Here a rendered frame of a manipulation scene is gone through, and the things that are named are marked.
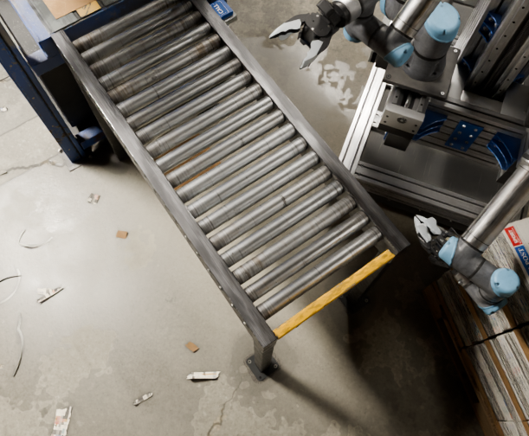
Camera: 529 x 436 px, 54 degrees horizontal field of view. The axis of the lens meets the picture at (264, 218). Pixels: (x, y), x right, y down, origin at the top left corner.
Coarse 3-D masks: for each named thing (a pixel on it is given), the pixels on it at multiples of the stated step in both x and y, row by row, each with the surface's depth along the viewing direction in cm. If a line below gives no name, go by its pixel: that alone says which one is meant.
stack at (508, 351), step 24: (504, 240) 158; (528, 240) 157; (504, 264) 162; (528, 264) 154; (432, 288) 222; (456, 288) 201; (528, 288) 153; (432, 312) 230; (456, 312) 207; (480, 312) 187; (528, 312) 157; (480, 336) 194; (504, 336) 175; (528, 336) 161; (456, 360) 222; (480, 360) 199; (504, 360) 181; (528, 384) 168; (480, 408) 210; (504, 408) 191; (528, 408) 174; (504, 432) 196
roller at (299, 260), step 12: (360, 216) 162; (336, 228) 161; (348, 228) 161; (360, 228) 163; (324, 240) 159; (336, 240) 160; (300, 252) 158; (312, 252) 158; (324, 252) 159; (288, 264) 156; (300, 264) 157; (264, 276) 156; (276, 276) 155; (288, 276) 156; (252, 288) 153; (264, 288) 154; (252, 300) 153
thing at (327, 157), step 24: (192, 0) 193; (216, 24) 189; (240, 48) 185; (240, 72) 190; (264, 72) 182; (264, 96) 182; (288, 120) 175; (312, 144) 171; (312, 168) 181; (336, 168) 168; (360, 192) 165; (384, 216) 162; (384, 240) 162
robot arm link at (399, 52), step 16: (416, 0) 137; (432, 0) 136; (400, 16) 141; (416, 16) 139; (384, 32) 144; (400, 32) 141; (416, 32) 142; (384, 48) 144; (400, 48) 142; (400, 64) 146
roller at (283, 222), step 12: (336, 180) 167; (324, 192) 165; (336, 192) 166; (300, 204) 164; (312, 204) 164; (324, 204) 166; (288, 216) 162; (300, 216) 163; (264, 228) 161; (276, 228) 161; (288, 228) 164; (252, 240) 159; (264, 240) 160; (228, 252) 158; (240, 252) 158; (252, 252) 160; (228, 264) 157
